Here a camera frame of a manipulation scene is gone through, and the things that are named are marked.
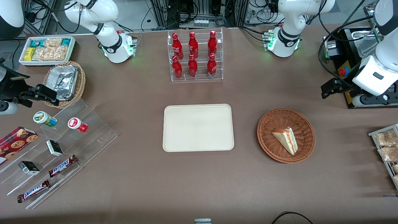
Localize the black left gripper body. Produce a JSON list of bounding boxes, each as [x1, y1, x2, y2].
[[332, 78, 354, 94]]

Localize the triangular sandwich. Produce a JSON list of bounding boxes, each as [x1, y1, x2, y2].
[[272, 127, 298, 156]]

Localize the light wicker basket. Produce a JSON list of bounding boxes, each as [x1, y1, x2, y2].
[[43, 61, 86, 109]]

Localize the brown wicker basket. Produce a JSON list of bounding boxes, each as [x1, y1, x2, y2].
[[257, 108, 316, 164]]

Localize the beige rectangular tray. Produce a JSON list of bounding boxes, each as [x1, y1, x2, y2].
[[162, 104, 234, 152]]

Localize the green lidded cup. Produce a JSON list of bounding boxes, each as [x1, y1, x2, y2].
[[33, 111, 58, 128]]

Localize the aluminium foil containers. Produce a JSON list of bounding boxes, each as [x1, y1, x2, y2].
[[48, 65, 78, 100]]

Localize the white snack bin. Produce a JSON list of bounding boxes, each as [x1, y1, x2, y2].
[[19, 36, 76, 67]]

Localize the red lidded cup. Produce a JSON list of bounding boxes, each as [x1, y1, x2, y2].
[[68, 117, 88, 133]]

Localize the large clear cracker bag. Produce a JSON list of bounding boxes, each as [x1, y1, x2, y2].
[[32, 46, 68, 61]]

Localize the black food warmer machine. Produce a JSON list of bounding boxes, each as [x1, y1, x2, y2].
[[323, 3, 398, 109]]

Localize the small black box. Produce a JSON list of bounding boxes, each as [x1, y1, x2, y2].
[[18, 161, 40, 175], [46, 140, 63, 156]]

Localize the steel food pan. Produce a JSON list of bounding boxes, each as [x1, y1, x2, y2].
[[351, 30, 380, 58]]

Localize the small clear cracker bag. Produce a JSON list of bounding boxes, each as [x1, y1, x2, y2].
[[44, 38, 63, 48]]

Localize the red cookie box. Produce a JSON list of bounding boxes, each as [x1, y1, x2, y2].
[[0, 126, 39, 166]]

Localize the clear acrylic stepped shelf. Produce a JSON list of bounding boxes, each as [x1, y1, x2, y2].
[[0, 98, 119, 210]]

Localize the brown Snickers bar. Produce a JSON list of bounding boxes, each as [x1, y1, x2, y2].
[[49, 155, 78, 178], [17, 180, 51, 203]]

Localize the clear bag of crackers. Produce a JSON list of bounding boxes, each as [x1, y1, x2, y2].
[[374, 129, 398, 147], [377, 146, 398, 162]]

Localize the red soda bottle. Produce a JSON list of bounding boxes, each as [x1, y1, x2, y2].
[[172, 56, 183, 79], [207, 54, 217, 77], [207, 30, 218, 58], [172, 33, 184, 60], [188, 54, 198, 78], [188, 31, 199, 59]]

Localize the clear acrylic bottle rack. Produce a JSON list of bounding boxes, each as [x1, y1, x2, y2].
[[167, 28, 224, 82]]

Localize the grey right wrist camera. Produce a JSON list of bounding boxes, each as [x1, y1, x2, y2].
[[0, 101, 19, 115]]

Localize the black floor cable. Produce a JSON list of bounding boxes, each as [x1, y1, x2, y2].
[[271, 211, 314, 224]]

